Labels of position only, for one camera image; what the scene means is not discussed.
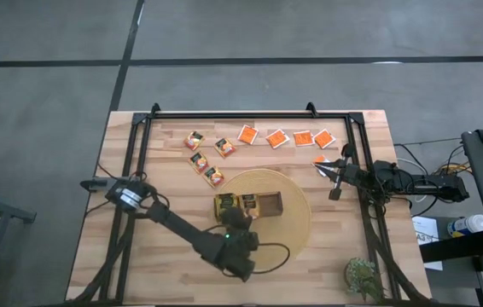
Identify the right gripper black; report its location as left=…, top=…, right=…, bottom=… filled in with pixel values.
left=314, top=143, right=363, bottom=201

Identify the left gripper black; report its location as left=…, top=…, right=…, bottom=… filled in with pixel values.
left=222, top=207, right=259, bottom=282

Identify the orange and white tea packet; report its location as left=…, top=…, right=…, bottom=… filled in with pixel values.
left=311, top=153, right=332, bottom=177

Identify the red and black tea packet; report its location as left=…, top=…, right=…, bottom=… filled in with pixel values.
left=187, top=151, right=210, bottom=174
left=212, top=136, right=237, bottom=159
left=240, top=194, right=260, bottom=220
left=202, top=165, right=226, bottom=189
left=183, top=130, right=207, bottom=152

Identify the green and black tea packet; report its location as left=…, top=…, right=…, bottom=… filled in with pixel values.
left=214, top=192, right=240, bottom=221

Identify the wooden tea caddy with handles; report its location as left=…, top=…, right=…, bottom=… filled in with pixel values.
left=213, top=191, right=284, bottom=219

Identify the plain orange tea packet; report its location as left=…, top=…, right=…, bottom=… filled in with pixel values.
left=293, top=130, right=316, bottom=148
left=312, top=128, right=337, bottom=150
left=265, top=128, right=291, bottom=150
left=236, top=124, right=260, bottom=146

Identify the round woven straw placemat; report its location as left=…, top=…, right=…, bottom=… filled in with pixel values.
left=218, top=168, right=312, bottom=273

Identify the potted green table plant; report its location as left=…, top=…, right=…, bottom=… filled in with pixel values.
left=343, top=257, right=387, bottom=304

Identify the white paper sheet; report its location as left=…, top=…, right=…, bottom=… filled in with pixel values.
left=410, top=215, right=445, bottom=272

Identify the black shelf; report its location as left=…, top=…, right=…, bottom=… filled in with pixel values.
left=418, top=229, right=483, bottom=264

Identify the white blue labelled bottle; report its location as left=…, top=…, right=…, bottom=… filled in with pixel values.
left=446, top=213, right=483, bottom=239

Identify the black looped gripper cable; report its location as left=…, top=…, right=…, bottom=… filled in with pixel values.
left=252, top=242, right=292, bottom=275

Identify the black power cable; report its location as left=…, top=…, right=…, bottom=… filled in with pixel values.
left=393, top=136, right=464, bottom=148

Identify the black aluminium table frame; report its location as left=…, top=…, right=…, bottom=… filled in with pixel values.
left=77, top=101, right=428, bottom=306

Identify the yellow cable bundle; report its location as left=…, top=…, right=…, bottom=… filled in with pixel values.
left=431, top=160, right=473, bottom=179

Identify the black side bracket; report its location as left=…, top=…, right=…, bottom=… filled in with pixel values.
left=79, top=178, right=110, bottom=192

